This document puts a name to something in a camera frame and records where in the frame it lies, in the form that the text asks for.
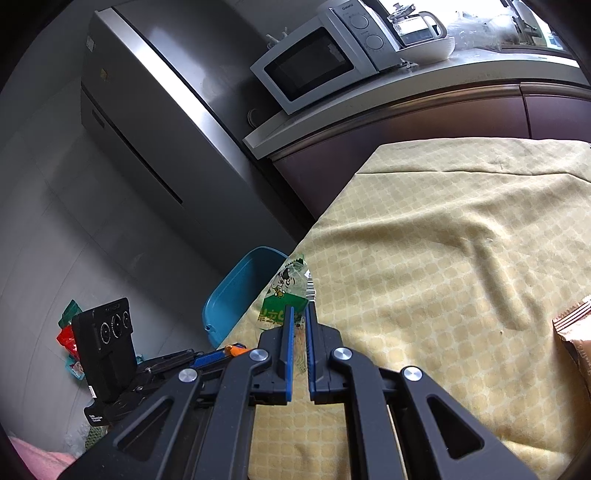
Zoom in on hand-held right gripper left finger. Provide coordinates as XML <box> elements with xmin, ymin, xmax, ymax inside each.
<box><xmin>58</xmin><ymin>305</ymin><xmax>296</xmax><ymax>480</ymax></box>

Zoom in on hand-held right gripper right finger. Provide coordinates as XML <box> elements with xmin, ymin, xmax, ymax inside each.
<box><xmin>305</xmin><ymin>301</ymin><xmax>539</xmax><ymax>480</ymax></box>

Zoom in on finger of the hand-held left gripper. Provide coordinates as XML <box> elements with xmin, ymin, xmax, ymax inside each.
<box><xmin>137</xmin><ymin>344</ymin><xmax>246</xmax><ymax>389</ymax></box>

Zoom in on blue plastic bin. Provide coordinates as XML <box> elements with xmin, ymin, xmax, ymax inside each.
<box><xmin>202</xmin><ymin>247</ymin><xmax>289</xmax><ymax>349</ymax></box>

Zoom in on green snack wrapper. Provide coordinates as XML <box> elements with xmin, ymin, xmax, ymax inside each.
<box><xmin>256</xmin><ymin>255</ymin><xmax>318</xmax><ymax>370</ymax></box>

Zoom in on brown snack wrapper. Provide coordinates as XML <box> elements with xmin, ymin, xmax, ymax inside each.
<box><xmin>551</xmin><ymin>296</ymin><xmax>591</xmax><ymax>370</ymax></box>

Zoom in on red packet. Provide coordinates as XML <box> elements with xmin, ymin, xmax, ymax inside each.
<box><xmin>56</xmin><ymin>324</ymin><xmax>77</xmax><ymax>357</ymax></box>

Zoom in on green packet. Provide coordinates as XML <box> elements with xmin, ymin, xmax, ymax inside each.
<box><xmin>61</xmin><ymin>299</ymin><xmax>84</xmax><ymax>325</ymax></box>

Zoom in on pink clothing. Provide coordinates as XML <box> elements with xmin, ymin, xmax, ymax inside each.
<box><xmin>7</xmin><ymin>436</ymin><xmax>80</xmax><ymax>480</ymax></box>

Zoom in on yellow patterned tablecloth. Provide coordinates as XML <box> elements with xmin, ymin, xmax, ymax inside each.
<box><xmin>217</xmin><ymin>137</ymin><xmax>591</xmax><ymax>480</ymax></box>

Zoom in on grey refrigerator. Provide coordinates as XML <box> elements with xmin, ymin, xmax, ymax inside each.
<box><xmin>81</xmin><ymin>0</ymin><xmax>302</xmax><ymax>250</ymax></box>

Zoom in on brown kitchen cabinet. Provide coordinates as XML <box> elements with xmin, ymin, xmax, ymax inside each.
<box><xmin>270</xmin><ymin>82</ymin><xmax>591</xmax><ymax>223</ymax></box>

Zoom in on white microwave oven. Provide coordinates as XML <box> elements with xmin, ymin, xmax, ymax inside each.
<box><xmin>250</xmin><ymin>7</ymin><xmax>400</xmax><ymax>116</ymax></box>

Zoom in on large white bowl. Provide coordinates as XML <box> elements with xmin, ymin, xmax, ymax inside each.
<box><xmin>397</xmin><ymin>36</ymin><xmax>456</xmax><ymax>64</ymax></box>

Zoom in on clear plastic bags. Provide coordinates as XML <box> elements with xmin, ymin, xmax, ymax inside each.
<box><xmin>445</xmin><ymin>9</ymin><xmax>522</xmax><ymax>49</ymax></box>

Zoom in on glass kettle with white handle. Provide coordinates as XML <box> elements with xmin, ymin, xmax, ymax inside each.
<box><xmin>388</xmin><ymin>2</ymin><xmax>448</xmax><ymax>47</ymax></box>

